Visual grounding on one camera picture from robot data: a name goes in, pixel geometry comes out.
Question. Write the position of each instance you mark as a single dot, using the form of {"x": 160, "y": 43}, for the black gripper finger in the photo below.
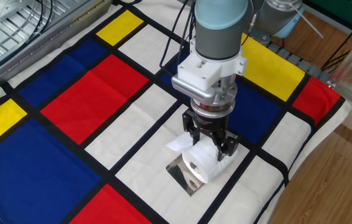
{"x": 227, "y": 144}
{"x": 191, "y": 127}

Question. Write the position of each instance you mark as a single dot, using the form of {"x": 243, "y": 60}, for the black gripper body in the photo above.
{"x": 210, "y": 124}

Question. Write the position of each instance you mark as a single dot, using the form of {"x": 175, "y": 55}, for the white toilet paper roll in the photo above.
{"x": 207, "y": 165}

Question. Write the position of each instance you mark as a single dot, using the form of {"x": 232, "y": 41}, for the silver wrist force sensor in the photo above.
{"x": 219, "y": 99}

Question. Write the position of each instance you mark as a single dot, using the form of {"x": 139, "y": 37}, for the colour block grid tablecloth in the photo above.
{"x": 101, "y": 93}

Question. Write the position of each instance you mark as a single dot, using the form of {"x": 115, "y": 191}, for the aluminium table edge rail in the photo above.
{"x": 23, "y": 59}

